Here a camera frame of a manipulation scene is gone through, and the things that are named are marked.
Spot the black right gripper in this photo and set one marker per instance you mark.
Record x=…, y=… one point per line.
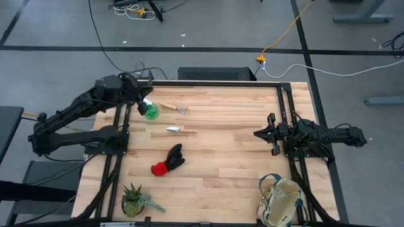
x=279, y=132

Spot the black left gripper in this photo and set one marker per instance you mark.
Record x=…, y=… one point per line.
x=129, y=89

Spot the green spray bottle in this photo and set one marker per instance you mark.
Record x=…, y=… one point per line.
x=152, y=112

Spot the red and black garden glove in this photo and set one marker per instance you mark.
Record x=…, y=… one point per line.
x=173, y=157

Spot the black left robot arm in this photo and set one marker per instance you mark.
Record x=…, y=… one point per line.
x=79, y=105

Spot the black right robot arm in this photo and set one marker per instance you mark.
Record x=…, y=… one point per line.
x=315, y=130

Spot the beige gardening bag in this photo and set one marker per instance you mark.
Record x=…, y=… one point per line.
x=281, y=201

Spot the black computer case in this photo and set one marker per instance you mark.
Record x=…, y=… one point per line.
x=214, y=74

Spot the yellow plug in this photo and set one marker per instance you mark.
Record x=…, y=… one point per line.
x=141, y=12

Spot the black tripod leg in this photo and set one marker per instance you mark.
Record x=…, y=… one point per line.
x=156, y=12

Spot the black power strip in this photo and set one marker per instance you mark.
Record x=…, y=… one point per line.
x=126, y=2

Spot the potted succulent plant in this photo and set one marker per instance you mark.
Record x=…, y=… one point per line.
x=132, y=198

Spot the grey desk foot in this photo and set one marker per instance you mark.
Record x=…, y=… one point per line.
x=363, y=18
x=385, y=100

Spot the dark grey cart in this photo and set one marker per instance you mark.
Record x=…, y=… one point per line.
x=47, y=173

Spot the silver metal bar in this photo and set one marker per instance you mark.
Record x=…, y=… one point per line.
x=116, y=224

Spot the black table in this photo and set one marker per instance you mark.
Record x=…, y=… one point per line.
x=8, y=126

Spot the small black post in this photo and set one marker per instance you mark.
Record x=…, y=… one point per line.
x=150, y=77

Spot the black aluminium table frame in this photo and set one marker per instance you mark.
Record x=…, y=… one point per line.
x=205, y=84

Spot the small black bracket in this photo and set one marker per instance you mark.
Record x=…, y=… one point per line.
x=147, y=220

